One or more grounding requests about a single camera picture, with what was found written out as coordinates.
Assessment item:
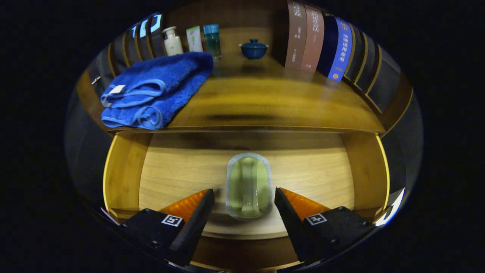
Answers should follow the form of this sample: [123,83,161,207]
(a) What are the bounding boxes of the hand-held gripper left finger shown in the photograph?
[118,188,216,267]

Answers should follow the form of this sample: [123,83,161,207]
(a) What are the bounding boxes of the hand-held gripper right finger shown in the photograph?
[274,187,377,266]

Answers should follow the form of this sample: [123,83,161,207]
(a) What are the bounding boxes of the wooden drawer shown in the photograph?
[102,131,391,271]

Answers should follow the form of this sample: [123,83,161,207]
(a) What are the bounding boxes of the wooden countertop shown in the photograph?
[110,53,385,133]

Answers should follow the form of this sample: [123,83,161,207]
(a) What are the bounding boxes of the white board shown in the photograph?
[375,188,405,227]

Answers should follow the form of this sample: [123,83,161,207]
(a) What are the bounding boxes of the black backdrop cloth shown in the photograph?
[64,13,424,224]

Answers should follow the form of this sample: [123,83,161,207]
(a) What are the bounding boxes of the folded blue towel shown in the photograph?
[100,52,214,130]

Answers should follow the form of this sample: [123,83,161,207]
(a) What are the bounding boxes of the blue lidded tea bowl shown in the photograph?
[239,39,269,60]

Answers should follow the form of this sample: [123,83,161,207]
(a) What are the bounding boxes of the blue book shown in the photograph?
[316,15,353,82]

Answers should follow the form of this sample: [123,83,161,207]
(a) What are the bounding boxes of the white pump bottle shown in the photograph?
[162,26,184,56]

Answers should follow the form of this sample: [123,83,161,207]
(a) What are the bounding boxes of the dark brown book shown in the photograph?
[285,0,307,71]

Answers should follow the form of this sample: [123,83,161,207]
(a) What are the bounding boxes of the reddish brown book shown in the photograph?
[300,5,325,74]

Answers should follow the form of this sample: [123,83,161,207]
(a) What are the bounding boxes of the pale green tube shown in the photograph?
[186,26,204,53]

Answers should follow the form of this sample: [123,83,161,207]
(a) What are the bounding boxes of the teal bottle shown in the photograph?
[203,24,222,61]

